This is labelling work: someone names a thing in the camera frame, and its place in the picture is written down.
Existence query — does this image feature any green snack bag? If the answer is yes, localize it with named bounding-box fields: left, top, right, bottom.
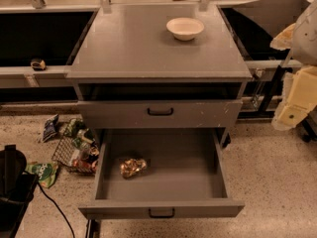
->
left=26, top=163, right=58, bottom=188

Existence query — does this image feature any white bowl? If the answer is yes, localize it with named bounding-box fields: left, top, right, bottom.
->
left=166, top=18, right=204, bottom=41

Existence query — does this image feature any blue snack bag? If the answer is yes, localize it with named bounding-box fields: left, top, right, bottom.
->
left=43, top=114, right=59, bottom=142

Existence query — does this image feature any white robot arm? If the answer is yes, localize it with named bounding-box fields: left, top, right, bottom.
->
left=270, top=0, right=317, bottom=131

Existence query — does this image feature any wire basket with snacks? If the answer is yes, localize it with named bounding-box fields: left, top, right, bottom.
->
left=53, top=118, right=99, bottom=174

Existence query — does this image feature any open grey middle drawer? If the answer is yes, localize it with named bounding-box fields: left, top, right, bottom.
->
left=79, top=128, right=245, bottom=219

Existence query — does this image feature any black tray stand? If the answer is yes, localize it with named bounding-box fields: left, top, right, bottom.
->
left=231, top=0, right=317, bottom=143

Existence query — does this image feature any yellow tape measure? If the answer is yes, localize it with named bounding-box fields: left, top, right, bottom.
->
left=31, top=59, right=47, bottom=70

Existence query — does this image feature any grey drawer cabinet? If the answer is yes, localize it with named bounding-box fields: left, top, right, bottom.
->
left=64, top=2, right=254, bottom=238

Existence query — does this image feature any black cable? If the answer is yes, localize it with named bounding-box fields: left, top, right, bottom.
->
left=37, top=181, right=76, bottom=238

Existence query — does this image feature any orange can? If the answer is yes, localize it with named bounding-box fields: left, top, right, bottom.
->
left=120, top=159, right=148, bottom=179

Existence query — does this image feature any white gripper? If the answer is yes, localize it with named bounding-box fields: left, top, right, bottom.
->
left=271, top=65, right=317, bottom=131

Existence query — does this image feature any closed grey upper drawer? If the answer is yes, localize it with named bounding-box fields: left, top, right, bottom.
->
left=78, top=100, right=242, bottom=129

